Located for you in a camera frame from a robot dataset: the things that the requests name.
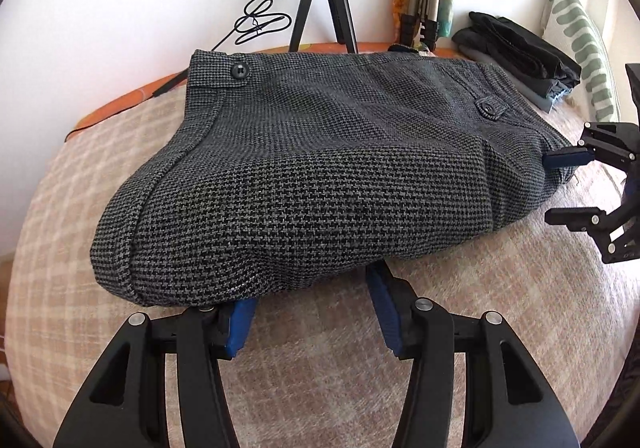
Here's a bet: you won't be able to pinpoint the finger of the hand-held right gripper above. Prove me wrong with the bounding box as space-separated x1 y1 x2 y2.
542 122 640 166
544 198 640 265

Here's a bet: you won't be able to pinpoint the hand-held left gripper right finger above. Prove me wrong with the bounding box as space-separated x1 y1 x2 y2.
364 262 585 448

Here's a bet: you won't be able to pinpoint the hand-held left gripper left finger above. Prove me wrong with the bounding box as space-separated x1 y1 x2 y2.
53 297 259 448

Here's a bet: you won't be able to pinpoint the grey houndstooth pants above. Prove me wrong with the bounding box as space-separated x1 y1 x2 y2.
90 48 596 306

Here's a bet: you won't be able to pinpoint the white green patterned pillow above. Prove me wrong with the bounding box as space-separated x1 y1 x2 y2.
541 0 622 123

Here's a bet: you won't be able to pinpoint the beige checked blanket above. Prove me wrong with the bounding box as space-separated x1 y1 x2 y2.
4 56 638 448

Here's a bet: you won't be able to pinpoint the stack of folded dark clothes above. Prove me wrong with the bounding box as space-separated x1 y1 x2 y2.
451 11 582 113

